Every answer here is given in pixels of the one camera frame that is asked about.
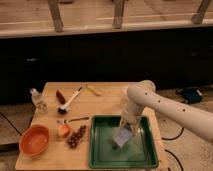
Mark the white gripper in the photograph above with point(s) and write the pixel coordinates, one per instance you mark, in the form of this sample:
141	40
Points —
132	120

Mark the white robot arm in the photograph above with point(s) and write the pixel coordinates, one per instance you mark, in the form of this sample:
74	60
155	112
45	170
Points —
143	94

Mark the green plastic tray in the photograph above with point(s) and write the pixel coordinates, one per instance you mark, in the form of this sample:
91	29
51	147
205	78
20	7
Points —
140	152

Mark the yellow banana toy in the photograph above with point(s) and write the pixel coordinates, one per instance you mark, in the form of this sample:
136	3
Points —
93	90

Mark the brown grape bunch toy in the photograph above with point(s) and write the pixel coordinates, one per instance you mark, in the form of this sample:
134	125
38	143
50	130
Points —
74	139

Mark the blue black device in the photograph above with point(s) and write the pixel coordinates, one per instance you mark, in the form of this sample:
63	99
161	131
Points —
190	95

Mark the metal spoon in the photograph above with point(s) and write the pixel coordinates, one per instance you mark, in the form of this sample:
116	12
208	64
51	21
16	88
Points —
65	121

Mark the dark red sausage toy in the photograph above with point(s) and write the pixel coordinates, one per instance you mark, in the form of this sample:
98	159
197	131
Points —
60	97

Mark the clear plastic bottle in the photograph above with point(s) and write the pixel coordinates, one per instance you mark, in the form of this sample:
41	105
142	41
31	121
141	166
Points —
38	100

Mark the orange bowl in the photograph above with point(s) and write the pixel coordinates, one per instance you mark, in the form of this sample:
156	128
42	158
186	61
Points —
34	141

